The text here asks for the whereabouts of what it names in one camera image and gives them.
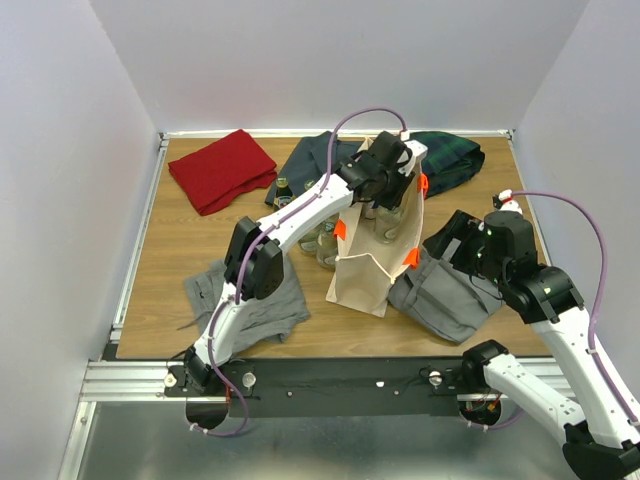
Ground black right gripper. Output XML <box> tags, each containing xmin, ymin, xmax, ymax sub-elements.
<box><xmin>423</xmin><ymin>207</ymin><xmax>508</xmax><ymax>285</ymax></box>

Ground beige canvas tote bag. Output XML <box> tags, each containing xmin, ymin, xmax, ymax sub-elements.
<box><xmin>326</xmin><ymin>163</ymin><xmax>428</xmax><ymax>317</ymax></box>

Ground green Perrier bottle red label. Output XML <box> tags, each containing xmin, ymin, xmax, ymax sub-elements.
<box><xmin>273</xmin><ymin>177</ymin><xmax>295</xmax><ymax>211</ymax></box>

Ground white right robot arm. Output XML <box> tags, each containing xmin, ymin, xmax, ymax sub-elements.
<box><xmin>423</xmin><ymin>210</ymin><xmax>639</xmax><ymax>479</ymax></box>

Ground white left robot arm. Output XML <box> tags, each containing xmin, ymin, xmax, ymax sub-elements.
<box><xmin>183</xmin><ymin>131</ymin><xmax>427</xmax><ymax>395</ymax></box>

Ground grey pleated skirt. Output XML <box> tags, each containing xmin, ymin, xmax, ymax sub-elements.
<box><xmin>387</xmin><ymin>248</ymin><xmax>504</xmax><ymax>344</ymax></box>

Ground green plaid folded skirt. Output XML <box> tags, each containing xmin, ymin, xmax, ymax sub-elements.
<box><xmin>410</xmin><ymin>131</ymin><xmax>485</xmax><ymax>197</ymax></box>

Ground dark teal folded jacket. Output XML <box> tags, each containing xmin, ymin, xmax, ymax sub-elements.
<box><xmin>264</xmin><ymin>131</ymin><xmax>363</xmax><ymax>206</ymax></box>

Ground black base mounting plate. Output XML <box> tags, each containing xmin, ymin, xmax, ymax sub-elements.
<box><xmin>164</xmin><ymin>356</ymin><xmax>490</xmax><ymax>418</ymax></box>

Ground red folded cloth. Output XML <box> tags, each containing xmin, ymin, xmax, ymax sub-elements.
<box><xmin>169</xmin><ymin>130</ymin><xmax>277</xmax><ymax>216</ymax></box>

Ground grey knit shorts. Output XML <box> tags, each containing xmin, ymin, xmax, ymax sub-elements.
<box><xmin>179</xmin><ymin>256</ymin><xmax>310</xmax><ymax>354</ymax></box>

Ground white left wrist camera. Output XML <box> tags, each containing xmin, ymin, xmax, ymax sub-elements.
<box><xmin>396</xmin><ymin>131</ymin><xmax>428</xmax><ymax>177</ymax></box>

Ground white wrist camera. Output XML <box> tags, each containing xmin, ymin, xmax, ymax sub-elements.
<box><xmin>492</xmin><ymin>189</ymin><xmax>523</xmax><ymax>216</ymax></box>
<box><xmin>396</xmin><ymin>131</ymin><xmax>428</xmax><ymax>177</ymax></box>

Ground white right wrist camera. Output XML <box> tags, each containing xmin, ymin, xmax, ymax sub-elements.
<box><xmin>492</xmin><ymin>189</ymin><xmax>523</xmax><ymax>216</ymax></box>

